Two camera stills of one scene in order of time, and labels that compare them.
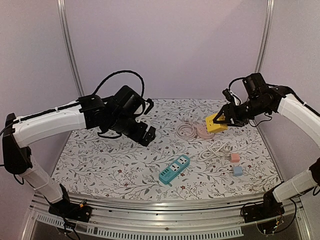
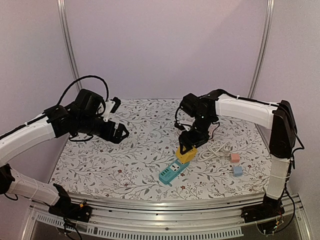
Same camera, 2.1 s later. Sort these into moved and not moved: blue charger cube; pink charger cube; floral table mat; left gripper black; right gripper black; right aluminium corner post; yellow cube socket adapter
Moved: yellow cube socket adapter; left gripper black; right gripper black
Not moved: pink charger cube; floral table mat; blue charger cube; right aluminium corner post
